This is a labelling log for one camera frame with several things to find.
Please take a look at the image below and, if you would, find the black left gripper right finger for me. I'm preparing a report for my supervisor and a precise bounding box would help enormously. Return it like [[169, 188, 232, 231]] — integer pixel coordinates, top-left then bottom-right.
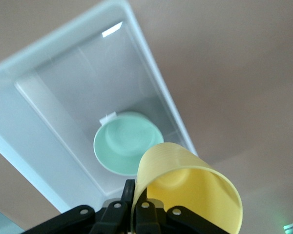
[[134, 192, 229, 234]]

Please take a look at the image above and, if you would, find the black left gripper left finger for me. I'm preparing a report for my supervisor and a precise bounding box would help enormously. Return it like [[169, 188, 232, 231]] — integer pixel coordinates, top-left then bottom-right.
[[21, 179, 135, 234]]

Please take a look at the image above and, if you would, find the yellow plastic cup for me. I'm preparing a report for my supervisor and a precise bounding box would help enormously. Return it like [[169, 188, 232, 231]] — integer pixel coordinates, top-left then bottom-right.
[[130, 142, 244, 234]]

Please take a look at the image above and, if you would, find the mint green bowl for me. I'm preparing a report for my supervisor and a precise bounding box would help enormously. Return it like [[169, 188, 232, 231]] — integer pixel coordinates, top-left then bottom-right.
[[93, 111, 165, 176]]

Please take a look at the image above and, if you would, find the white rectangular label sticker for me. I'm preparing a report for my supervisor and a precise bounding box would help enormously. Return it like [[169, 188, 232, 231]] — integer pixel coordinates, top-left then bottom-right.
[[99, 112, 117, 125]]

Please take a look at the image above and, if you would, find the white plastic bin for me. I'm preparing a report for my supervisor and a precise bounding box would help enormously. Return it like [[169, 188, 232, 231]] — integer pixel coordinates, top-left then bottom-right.
[[0, 0, 198, 214]]

